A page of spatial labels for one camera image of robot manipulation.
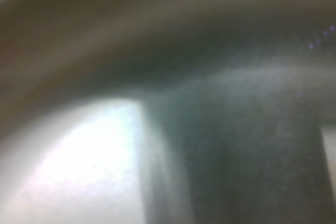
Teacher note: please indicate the round silver metal plate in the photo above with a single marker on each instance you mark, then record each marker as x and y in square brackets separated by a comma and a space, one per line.
[167, 111]

